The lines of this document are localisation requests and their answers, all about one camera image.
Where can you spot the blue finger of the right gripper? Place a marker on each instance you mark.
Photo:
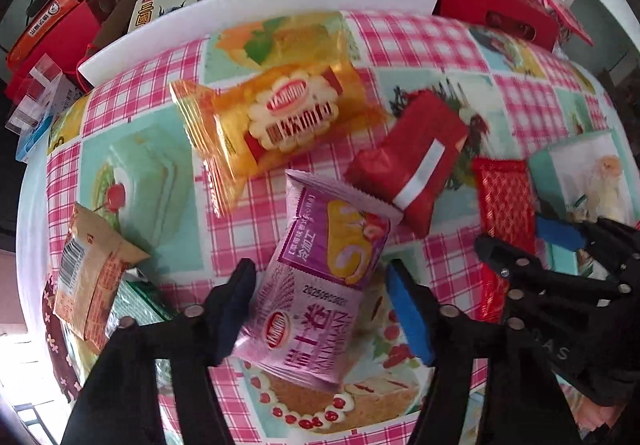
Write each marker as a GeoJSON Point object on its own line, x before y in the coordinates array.
{"type": "Point", "coordinates": [559, 233]}

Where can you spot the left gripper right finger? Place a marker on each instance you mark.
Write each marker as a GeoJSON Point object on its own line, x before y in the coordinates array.
{"type": "Point", "coordinates": [417, 310]}

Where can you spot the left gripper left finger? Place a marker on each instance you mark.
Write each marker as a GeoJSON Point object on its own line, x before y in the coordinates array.
{"type": "Point", "coordinates": [226, 310]}

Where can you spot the white round cake packet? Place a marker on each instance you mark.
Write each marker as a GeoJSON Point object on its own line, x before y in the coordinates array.
{"type": "Point", "coordinates": [603, 198]}

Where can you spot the pink swiss roll packet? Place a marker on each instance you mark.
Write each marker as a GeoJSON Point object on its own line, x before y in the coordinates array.
{"type": "Point", "coordinates": [307, 302]}

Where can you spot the white foam tray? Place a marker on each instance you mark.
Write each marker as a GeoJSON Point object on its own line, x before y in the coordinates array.
{"type": "Point", "coordinates": [561, 172]}

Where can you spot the red patterned flat packet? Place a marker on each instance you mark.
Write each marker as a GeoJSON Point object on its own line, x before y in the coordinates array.
{"type": "Point", "coordinates": [506, 212]}

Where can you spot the green white snack packet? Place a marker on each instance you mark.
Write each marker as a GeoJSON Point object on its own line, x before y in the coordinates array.
{"type": "Point", "coordinates": [137, 297]}

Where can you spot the red white wrapped snack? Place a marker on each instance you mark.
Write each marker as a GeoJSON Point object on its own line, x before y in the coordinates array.
{"type": "Point", "coordinates": [410, 167]}

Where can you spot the orange brown biscuit packet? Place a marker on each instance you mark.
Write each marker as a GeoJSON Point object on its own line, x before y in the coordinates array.
{"type": "Point", "coordinates": [94, 258]}

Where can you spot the yellow soft bread packet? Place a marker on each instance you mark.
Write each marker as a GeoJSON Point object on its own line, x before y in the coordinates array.
{"type": "Point", "coordinates": [265, 121]}

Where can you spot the checkered picture tablecloth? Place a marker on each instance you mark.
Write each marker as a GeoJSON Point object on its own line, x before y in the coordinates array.
{"type": "Point", "coordinates": [122, 152]}

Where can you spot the red patterned box lid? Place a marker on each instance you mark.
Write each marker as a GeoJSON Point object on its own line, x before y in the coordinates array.
{"type": "Point", "coordinates": [569, 25]}

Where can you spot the clear red plastic box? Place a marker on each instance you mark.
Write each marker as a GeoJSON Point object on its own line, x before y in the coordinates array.
{"type": "Point", "coordinates": [43, 95]}

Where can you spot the white foam board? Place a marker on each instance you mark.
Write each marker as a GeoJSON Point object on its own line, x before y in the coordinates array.
{"type": "Point", "coordinates": [206, 16]}

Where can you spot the red boxes stack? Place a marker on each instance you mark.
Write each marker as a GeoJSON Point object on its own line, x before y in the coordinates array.
{"type": "Point", "coordinates": [68, 32]}

